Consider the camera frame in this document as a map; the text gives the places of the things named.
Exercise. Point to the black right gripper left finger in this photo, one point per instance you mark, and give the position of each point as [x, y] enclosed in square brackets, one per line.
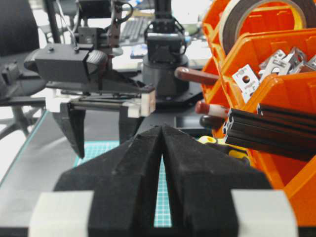
[112, 195]

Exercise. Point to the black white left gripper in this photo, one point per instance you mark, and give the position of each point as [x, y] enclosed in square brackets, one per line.
[116, 91]

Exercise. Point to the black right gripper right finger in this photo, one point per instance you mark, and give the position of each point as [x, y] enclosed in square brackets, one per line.
[214, 195]

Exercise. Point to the green grid cutting mat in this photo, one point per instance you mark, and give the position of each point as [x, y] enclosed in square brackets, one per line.
[162, 217]

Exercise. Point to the large yellow black screwdriver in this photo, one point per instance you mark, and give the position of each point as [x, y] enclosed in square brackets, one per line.
[231, 150]

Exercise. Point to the black aluminium extrusion bars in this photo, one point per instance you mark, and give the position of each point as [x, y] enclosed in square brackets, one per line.
[271, 129]

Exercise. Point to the black keyboard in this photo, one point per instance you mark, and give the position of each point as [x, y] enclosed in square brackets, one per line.
[133, 31]

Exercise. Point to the black office chair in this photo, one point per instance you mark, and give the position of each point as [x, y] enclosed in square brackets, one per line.
[18, 38]

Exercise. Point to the grey metal corner brackets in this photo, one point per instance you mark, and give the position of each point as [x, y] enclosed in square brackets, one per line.
[279, 63]

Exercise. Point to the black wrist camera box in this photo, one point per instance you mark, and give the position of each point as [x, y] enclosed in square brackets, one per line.
[64, 63]

